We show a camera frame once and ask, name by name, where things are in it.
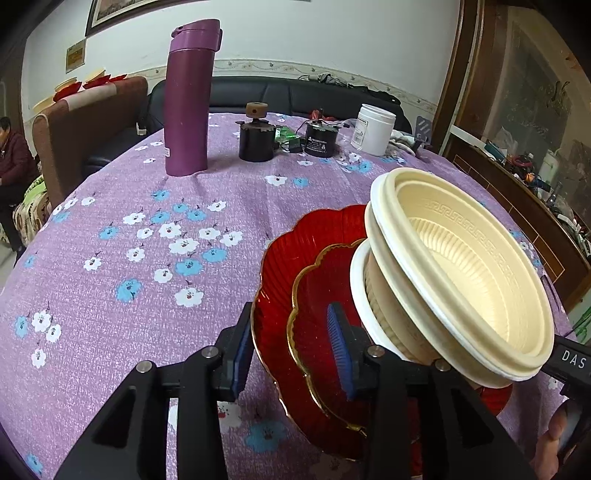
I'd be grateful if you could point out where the right hand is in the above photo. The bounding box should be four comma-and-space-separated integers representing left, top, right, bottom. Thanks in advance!
532, 402, 569, 480

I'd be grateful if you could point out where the wooden sideboard cabinet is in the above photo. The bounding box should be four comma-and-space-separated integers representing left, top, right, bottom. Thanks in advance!
444, 126, 590, 311

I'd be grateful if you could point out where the small gold wall plaque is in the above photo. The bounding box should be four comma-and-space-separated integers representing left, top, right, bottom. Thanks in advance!
65, 39, 86, 73

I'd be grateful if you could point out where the brown armchair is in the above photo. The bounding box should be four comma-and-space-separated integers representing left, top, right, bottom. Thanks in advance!
32, 76, 148, 206

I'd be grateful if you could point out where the small red plate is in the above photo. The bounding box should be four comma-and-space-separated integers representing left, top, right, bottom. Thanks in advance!
287, 239, 366, 432

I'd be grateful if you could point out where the purple thermos bottle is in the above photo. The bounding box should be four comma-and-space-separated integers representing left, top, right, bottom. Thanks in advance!
163, 19, 222, 177

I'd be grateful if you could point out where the white plastic jar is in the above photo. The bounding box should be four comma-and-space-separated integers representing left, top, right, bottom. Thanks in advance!
351, 104, 397, 156

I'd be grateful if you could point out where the large beige plastic bowl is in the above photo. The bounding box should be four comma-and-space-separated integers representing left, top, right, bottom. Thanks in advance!
363, 252, 440, 365

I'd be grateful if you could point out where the small beige plastic bowl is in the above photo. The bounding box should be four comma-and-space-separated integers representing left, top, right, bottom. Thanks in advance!
382, 167, 556, 375

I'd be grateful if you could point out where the small black motor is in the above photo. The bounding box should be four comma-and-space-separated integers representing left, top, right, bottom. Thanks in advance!
304, 120, 339, 158

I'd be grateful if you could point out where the seated person in maroon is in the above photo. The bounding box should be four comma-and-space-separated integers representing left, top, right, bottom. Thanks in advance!
0, 116, 39, 259

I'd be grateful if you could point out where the purple floral tablecloth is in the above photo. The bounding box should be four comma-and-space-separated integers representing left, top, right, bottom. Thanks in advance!
0, 110, 574, 480

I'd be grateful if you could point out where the framed horse painting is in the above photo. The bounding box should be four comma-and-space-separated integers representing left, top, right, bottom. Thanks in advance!
85, 0, 191, 37

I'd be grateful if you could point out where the large red wedding plate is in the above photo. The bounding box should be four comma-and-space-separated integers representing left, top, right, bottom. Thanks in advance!
250, 203, 515, 462

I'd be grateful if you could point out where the white foam bowl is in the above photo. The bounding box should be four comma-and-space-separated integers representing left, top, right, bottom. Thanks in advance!
349, 239, 410, 361
363, 172, 544, 389

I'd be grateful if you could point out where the black leather sofa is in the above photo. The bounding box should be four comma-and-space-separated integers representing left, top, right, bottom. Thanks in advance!
82, 74, 413, 178

